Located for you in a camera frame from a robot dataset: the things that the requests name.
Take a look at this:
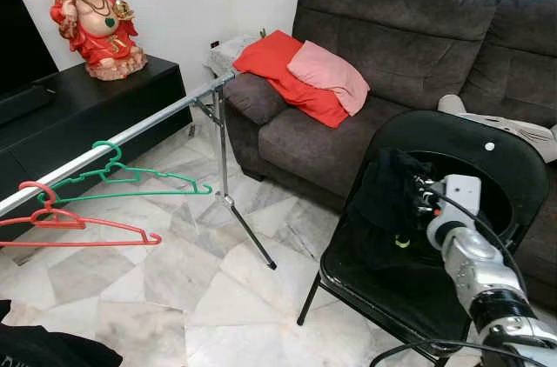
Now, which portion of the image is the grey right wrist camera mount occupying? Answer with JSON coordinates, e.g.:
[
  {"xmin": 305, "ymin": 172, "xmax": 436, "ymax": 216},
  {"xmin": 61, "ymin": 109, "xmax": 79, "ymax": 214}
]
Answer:
[{"xmin": 426, "ymin": 174, "xmax": 482, "ymax": 229}]

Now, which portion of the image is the black folding chair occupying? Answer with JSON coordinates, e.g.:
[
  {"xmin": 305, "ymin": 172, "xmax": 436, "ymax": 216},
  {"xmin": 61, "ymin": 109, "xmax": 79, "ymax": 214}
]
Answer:
[{"xmin": 296, "ymin": 109, "xmax": 551, "ymax": 366}]

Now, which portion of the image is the white covered side table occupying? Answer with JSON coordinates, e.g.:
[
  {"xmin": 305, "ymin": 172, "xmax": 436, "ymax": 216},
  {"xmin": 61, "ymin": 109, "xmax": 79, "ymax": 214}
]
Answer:
[{"xmin": 205, "ymin": 32, "xmax": 262, "ymax": 81}]

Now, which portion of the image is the beige plush toy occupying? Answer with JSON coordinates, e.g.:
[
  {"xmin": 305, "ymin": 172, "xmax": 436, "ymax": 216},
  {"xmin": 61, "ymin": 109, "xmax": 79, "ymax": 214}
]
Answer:
[{"xmin": 437, "ymin": 93, "xmax": 557, "ymax": 163}]

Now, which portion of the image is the black t-shirt with green logo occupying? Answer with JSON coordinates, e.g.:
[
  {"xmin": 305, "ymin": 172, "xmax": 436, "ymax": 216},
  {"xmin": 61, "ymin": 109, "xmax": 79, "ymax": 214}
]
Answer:
[{"xmin": 0, "ymin": 300, "xmax": 123, "ymax": 367}]

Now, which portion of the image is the red plastic hanger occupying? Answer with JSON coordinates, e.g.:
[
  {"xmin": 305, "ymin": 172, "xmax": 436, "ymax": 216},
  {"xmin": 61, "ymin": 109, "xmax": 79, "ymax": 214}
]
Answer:
[{"xmin": 0, "ymin": 180, "xmax": 164, "ymax": 250}]

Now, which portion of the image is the silver metal clothes rack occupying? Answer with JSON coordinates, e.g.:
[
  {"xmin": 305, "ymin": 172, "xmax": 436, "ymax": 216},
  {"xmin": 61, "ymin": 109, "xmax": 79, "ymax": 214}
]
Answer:
[{"xmin": 0, "ymin": 71, "xmax": 279, "ymax": 272}]

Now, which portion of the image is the green plastic hanger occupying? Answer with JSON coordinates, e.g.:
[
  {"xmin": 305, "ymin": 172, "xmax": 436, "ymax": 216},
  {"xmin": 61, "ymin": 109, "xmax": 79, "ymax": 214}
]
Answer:
[{"xmin": 37, "ymin": 141, "xmax": 214, "ymax": 209}]

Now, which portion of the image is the red laughing Buddha statue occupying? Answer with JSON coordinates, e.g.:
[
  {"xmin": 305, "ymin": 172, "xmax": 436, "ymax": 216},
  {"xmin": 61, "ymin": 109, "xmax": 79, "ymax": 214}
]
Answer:
[{"xmin": 37, "ymin": 0, "xmax": 149, "ymax": 83}]

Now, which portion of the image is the black television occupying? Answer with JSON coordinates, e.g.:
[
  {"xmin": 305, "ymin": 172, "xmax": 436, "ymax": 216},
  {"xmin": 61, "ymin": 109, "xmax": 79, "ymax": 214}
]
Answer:
[{"xmin": 0, "ymin": 0, "xmax": 60, "ymax": 98}]

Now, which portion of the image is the red pillow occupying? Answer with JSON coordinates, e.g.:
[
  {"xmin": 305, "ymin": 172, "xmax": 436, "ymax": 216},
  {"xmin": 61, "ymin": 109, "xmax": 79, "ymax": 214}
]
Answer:
[{"xmin": 232, "ymin": 30, "xmax": 351, "ymax": 129}]

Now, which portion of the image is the dark brown sofa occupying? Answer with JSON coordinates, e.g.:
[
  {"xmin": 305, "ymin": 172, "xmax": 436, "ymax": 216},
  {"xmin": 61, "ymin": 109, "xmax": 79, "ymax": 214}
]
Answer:
[{"xmin": 225, "ymin": 0, "xmax": 557, "ymax": 316}]

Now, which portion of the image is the pink pillow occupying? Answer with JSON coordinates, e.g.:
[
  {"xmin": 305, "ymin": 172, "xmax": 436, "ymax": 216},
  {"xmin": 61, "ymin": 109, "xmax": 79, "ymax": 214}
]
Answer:
[{"xmin": 287, "ymin": 39, "xmax": 371, "ymax": 117}]

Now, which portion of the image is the black TV console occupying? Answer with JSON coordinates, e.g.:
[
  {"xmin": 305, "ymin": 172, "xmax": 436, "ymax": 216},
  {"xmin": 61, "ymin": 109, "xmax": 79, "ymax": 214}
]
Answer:
[{"xmin": 0, "ymin": 54, "xmax": 194, "ymax": 242}]

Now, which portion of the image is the plain black garment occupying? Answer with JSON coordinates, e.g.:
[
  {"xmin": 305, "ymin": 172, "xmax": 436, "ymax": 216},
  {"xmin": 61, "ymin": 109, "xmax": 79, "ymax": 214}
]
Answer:
[{"xmin": 348, "ymin": 148, "xmax": 436, "ymax": 272}]

